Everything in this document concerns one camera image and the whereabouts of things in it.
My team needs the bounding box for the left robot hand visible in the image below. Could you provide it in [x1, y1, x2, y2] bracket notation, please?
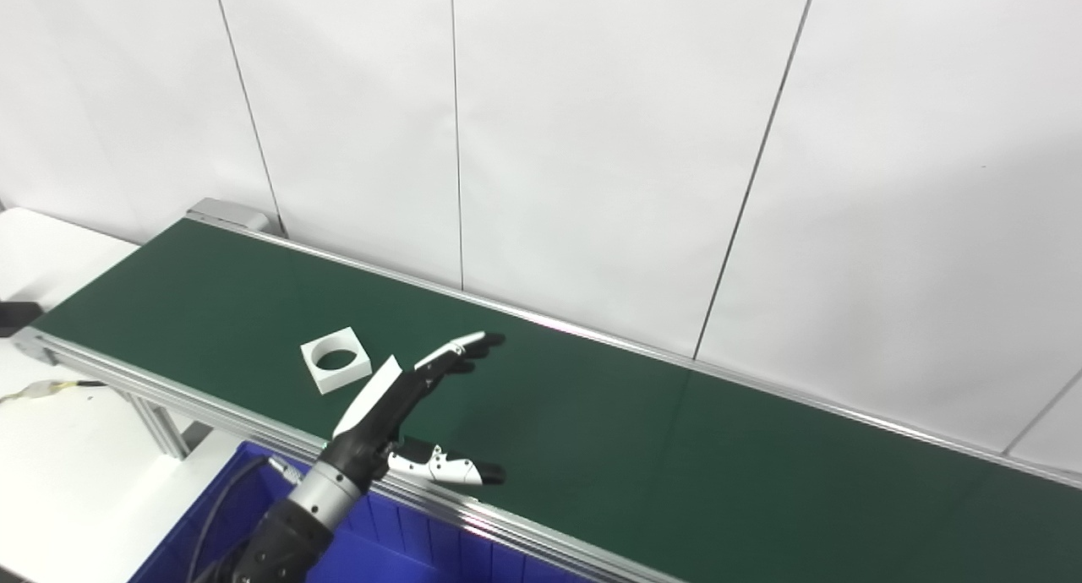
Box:
[317, 331, 506, 491]

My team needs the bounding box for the blue plastic bin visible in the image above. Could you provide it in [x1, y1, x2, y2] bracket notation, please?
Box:
[127, 442, 593, 583]

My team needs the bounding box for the white square part with hole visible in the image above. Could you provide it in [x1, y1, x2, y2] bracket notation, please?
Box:
[300, 327, 373, 395]

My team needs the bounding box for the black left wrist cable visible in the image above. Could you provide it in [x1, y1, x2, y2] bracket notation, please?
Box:
[188, 455, 305, 583]

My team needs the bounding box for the aluminium conveyor leg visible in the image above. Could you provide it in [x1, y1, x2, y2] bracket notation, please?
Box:
[125, 390, 212, 460]

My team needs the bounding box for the green conveyor belt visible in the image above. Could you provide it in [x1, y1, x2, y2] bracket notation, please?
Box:
[10, 199, 1082, 583]

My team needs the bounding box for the cable with yellow connector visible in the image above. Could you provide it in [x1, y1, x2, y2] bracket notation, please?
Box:
[0, 379, 109, 405]

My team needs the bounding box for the black bracket block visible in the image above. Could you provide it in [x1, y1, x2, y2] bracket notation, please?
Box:
[0, 302, 43, 337]

